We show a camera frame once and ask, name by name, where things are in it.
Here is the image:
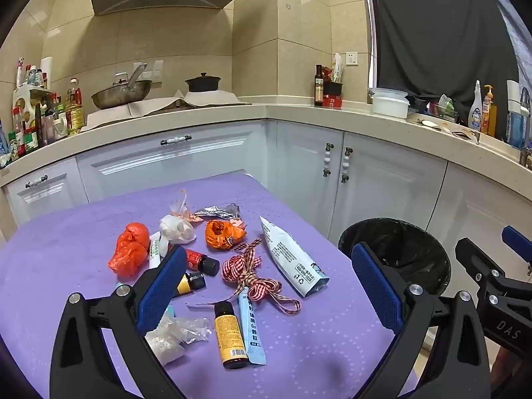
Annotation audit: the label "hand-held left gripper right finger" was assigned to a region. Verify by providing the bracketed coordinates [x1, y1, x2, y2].
[351, 242, 493, 399]

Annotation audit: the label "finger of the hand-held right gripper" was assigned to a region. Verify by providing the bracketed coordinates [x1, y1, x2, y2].
[454, 237, 532, 304]
[501, 225, 532, 277]

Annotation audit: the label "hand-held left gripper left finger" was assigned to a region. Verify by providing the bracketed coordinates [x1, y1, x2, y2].
[50, 245, 188, 399]

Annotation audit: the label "small bottle yellow green label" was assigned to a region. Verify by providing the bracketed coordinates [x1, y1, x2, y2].
[175, 272, 205, 298]

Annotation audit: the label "green white tube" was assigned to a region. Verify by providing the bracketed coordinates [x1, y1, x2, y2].
[147, 233, 169, 269]

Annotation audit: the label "red bottle black cap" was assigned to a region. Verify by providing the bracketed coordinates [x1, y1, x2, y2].
[183, 248, 220, 276]

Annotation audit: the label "large orange plastic bag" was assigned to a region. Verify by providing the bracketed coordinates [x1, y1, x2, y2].
[108, 223, 150, 279]

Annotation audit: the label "trash bin with black liner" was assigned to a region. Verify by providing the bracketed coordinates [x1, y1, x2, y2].
[337, 217, 452, 300]

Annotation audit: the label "clear plastic wrap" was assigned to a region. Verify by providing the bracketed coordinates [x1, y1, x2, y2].
[145, 312, 212, 365]

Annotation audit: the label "white tissue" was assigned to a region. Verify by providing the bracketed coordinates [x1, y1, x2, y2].
[159, 214, 197, 245]

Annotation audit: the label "small printed orange bag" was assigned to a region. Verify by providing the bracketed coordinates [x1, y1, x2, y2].
[205, 219, 246, 252]

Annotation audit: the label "clear orange candy wrapper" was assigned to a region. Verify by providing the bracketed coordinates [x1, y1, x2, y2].
[170, 189, 198, 221]

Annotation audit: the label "brown bottle yellow label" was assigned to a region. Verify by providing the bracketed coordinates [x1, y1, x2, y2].
[213, 300, 251, 370]

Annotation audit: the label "red checked ribbon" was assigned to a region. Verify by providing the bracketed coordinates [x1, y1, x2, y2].
[187, 239, 302, 314]

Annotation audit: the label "silver foil wrapper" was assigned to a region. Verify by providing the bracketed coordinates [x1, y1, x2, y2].
[194, 203, 242, 221]

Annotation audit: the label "white snack pouch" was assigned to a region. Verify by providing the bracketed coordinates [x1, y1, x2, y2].
[260, 215, 330, 299]

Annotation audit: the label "light blue ointment tube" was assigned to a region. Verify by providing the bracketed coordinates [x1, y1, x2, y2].
[237, 286, 267, 366]

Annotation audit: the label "purple tablecloth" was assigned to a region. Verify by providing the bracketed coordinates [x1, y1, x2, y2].
[0, 172, 420, 399]

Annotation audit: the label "orange pump soap bottle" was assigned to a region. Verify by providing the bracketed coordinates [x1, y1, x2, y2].
[482, 85, 497, 136]

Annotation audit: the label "white spray bottle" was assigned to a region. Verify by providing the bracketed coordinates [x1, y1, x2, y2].
[468, 80, 483, 130]

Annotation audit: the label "steel faucet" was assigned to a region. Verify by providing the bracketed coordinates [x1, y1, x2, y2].
[519, 89, 532, 168]

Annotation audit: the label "white faucet water filter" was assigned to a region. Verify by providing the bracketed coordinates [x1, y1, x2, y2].
[506, 80, 522, 113]

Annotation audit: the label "green packet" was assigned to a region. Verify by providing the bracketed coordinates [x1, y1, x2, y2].
[436, 95, 459, 119]

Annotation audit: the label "white stacked plastic containers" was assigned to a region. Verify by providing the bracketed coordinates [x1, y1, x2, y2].
[371, 88, 409, 119]

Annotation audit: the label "brown paper stove cover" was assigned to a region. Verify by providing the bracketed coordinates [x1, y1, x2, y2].
[85, 90, 252, 128]

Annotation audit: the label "cooking oil bottle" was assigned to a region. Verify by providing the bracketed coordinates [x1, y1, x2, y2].
[66, 77, 84, 136]

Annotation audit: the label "steel wok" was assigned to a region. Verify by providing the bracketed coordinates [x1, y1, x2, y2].
[90, 63, 153, 110]

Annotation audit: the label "dark sauce bottle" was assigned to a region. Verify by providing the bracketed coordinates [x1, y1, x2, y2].
[314, 64, 325, 106]

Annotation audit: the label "grey blue patterned curtain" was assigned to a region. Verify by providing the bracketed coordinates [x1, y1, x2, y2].
[478, 0, 532, 88]

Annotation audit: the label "group of condiment bottles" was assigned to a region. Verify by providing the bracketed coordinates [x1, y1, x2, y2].
[0, 56, 69, 169]

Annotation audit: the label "black pot with lid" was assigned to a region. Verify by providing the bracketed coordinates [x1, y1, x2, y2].
[185, 72, 220, 93]

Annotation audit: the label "black cloth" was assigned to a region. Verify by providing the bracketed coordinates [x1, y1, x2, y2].
[372, 0, 520, 104]

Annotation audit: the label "white paper towel roll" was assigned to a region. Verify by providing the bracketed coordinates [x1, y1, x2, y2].
[40, 56, 55, 89]

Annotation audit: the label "white wall switches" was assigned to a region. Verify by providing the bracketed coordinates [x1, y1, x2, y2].
[134, 60, 164, 81]

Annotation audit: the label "silver window frame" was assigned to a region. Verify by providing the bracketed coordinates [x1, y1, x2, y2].
[361, 0, 377, 89]

